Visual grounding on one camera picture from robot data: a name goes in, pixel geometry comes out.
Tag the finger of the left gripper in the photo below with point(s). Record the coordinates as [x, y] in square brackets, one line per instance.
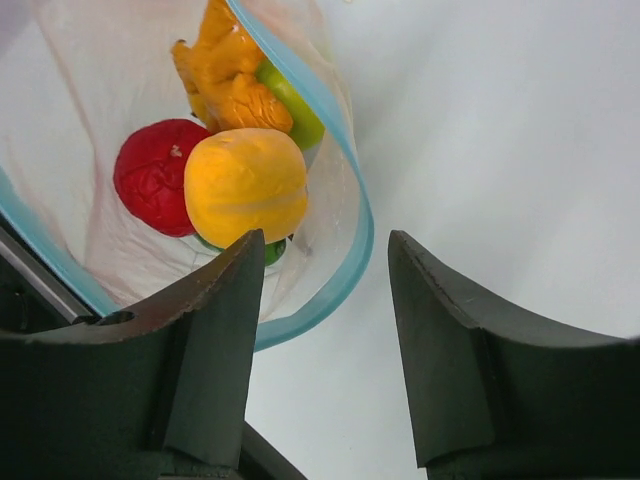
[32, 297]

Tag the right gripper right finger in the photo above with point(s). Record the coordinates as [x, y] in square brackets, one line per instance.
[498, 392]

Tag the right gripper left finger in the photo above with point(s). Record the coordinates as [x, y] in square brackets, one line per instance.
[156, 389]

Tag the red strawberry toy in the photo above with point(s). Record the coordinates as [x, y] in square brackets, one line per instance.
[149, 170]

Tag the clear blue-zipper bag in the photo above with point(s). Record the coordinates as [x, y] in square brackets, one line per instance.
[78, 77]

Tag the orange toy fruit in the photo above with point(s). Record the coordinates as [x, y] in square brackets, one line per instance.
[245, 179]

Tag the orange ginger toy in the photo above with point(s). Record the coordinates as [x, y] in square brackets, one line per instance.
[218, 73]

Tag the green pear toy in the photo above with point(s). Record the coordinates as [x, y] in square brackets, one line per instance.
[307, 130]

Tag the green chili toy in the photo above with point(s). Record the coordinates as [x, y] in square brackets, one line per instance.
[273, 251]

